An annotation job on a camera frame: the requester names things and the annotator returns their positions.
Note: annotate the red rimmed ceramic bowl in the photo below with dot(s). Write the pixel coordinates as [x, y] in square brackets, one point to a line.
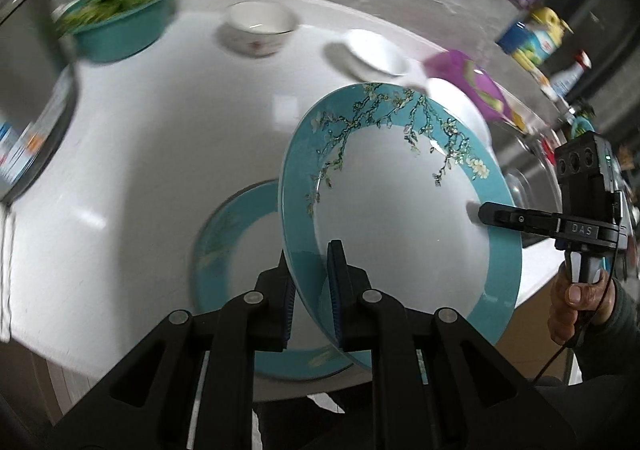
[257, 29]

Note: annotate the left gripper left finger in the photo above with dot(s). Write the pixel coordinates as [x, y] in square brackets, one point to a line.
[275, 315]

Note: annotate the white spray bottle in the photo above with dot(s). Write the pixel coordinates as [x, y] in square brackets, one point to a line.
[561, 82]

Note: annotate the stainless steel sink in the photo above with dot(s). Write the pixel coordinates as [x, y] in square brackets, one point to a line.
[513, 148]

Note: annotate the stainless steel rice cooker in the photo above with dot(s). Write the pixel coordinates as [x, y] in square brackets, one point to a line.
[38, 93]

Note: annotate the large white bowl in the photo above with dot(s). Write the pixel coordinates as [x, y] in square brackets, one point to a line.
[456, 103]

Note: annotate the small white bowl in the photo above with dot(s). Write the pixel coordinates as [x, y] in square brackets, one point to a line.
[367, 56]

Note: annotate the white cloth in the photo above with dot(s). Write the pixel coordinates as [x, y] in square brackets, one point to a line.
[6, 246]

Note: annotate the person right hand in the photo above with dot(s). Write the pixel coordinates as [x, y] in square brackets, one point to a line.
[575, 303]

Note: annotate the purple plastic bowl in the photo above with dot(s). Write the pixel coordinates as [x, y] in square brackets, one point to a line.
[461, 71]

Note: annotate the green peeled vegetable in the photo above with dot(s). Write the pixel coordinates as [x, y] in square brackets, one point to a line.
[483, 86]

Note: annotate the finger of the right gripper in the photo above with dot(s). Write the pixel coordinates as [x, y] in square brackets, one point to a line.
[529, 221]

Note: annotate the glass bowl in sink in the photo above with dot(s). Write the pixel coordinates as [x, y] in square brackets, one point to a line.
[519, 188]

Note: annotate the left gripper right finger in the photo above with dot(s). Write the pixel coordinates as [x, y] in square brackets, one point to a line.
[347, 283]

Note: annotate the yellow detergent bottle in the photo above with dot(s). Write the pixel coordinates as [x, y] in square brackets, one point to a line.
[543, 35]

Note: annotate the teal basin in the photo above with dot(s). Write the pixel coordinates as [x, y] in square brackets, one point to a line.
[123, 36]

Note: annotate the teal floral plate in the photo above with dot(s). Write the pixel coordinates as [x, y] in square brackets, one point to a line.
[394, 177]
[241, 239]

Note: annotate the small teal vegetable bowl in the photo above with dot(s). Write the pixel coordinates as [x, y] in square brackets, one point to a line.
[580, 125]

